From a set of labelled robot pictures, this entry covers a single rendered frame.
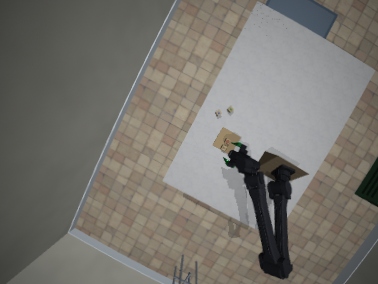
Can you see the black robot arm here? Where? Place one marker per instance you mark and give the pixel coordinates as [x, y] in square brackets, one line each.
[280, 191]

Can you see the tan mat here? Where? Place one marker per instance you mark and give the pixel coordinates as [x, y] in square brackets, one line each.
[225, 133]

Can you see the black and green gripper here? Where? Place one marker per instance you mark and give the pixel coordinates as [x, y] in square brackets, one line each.
[231, 163]

